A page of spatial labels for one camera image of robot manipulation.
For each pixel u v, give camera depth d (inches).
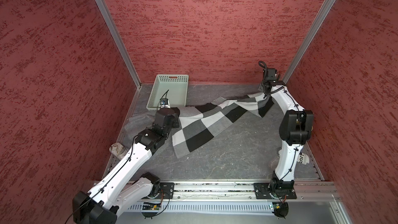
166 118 22.3
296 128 21.6
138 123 37.2
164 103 24.9
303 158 32.3
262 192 29.1
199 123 37.8
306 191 29.9
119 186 16.4
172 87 47.4
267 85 28.7
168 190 29.2
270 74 30.6
